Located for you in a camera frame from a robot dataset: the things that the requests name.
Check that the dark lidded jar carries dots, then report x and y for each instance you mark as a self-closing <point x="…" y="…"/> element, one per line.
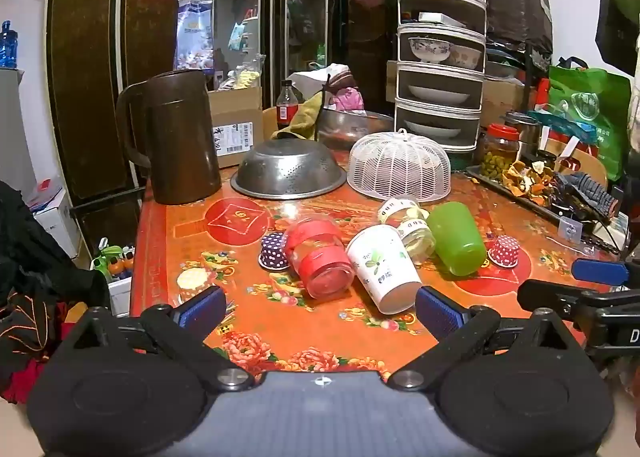
<point x="525" y="129"/>

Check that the black hanging bag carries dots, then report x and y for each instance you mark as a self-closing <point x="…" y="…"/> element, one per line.
<point x="612" y="42"/>

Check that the green plastic cup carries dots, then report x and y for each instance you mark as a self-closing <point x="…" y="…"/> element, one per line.
<point x="455" y="237"/>

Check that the steel basin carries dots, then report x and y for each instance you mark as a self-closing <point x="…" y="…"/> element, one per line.
<point x="352" y="126"/>

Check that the blue water bottle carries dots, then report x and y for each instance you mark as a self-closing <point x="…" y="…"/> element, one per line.
<point x="7" y="44"/>

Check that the yellow snack packets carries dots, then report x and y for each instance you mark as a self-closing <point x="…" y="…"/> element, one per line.
<point x="245" y="78"/>

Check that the dried orange peels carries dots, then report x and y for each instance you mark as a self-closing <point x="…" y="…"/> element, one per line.
<point x="527" y="179"/>

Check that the white carton box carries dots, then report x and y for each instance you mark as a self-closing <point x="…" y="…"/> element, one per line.
<point x="55" y="219"/>

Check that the dark brown wardrobe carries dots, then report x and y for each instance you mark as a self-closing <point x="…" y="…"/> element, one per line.
<point x="90" y="62"/>

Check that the dark clothing pile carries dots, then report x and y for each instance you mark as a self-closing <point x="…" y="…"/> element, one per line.
<point x="30" y="262"/>

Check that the cardboard box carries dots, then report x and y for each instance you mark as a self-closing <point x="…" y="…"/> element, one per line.
<point x="235" y="112"/>

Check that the small colourful toys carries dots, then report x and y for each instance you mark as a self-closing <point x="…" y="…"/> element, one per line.
<point x="114" y="262"/>

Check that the white plate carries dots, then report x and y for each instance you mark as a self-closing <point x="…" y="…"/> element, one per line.
<point x="437" y="96"/>
<point x="432" y="129"/>

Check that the pickle jar red lid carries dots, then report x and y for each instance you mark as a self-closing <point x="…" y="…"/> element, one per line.
<point x="500" y="152"/>

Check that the dark metal tray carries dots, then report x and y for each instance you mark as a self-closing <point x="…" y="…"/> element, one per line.
<point x="492" y="182"/>

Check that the brown plastic pitcher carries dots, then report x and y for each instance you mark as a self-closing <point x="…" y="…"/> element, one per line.
<point x="177" y="147"/>

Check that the white tiered dish rack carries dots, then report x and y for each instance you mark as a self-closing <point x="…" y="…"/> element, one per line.
<point x="440" y="23"/>

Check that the clear glass cup red bands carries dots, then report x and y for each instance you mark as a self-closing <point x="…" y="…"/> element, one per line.
<point x="320" y="262"/>

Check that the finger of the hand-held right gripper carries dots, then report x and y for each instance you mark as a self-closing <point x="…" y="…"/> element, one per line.
<point x="600" y="272"/>
<point x="550" y="298"/>

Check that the white yellow cupcake liner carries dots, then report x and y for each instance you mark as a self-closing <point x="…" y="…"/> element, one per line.
<point x="194" y="283"/>

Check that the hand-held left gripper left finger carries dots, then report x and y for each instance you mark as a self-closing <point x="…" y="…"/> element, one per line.
<point x="202" y="308"/>

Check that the white paper cup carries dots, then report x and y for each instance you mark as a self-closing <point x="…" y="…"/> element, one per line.
<point x="380" y="267"/>

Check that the teal packet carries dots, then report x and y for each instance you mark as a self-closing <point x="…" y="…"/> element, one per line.
<point x="565" y="124"/>

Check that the small clear glass yellow label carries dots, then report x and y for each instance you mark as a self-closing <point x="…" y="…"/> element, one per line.
<point x="400" y="209"/>
<point x="419" y="239"/>

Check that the green shopping bag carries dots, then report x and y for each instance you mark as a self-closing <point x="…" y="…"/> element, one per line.
<point x="595" y="102"/>

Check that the blue white snack bag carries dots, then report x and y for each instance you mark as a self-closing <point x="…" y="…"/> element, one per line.
<point x="194" y="32"/>

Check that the patterned ceramic bowl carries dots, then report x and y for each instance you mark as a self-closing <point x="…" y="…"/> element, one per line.
<point x="466" y="57"/>

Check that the pink cloth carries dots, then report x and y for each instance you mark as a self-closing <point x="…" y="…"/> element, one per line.
<point x="347" y="99"/>

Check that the purple dotted cupcake liner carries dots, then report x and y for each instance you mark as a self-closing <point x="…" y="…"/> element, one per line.
<point x="273" y="251"/>

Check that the yellow green cloth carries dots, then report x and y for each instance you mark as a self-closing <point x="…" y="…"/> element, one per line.
<point x="305" y="119"/>

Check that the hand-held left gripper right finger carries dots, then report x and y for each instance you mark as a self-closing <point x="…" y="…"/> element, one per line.
<point x="440" y="311"/>

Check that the floral ceramic bowl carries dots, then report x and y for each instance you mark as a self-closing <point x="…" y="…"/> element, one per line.
<point x="427" y="49"/>

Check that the cola bottle red label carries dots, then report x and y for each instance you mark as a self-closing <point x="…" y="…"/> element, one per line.
<point x="286" y="109"/>

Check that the white plastic food cover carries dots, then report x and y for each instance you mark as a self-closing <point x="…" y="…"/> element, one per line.
<point x="400" y="167"/>

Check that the red dotted cupcake liner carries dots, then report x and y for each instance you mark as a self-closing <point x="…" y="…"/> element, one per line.
<point x="503" y="251"/>

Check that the steel colander bowl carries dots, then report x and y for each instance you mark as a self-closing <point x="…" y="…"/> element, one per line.
<point x="287" y="167"/>

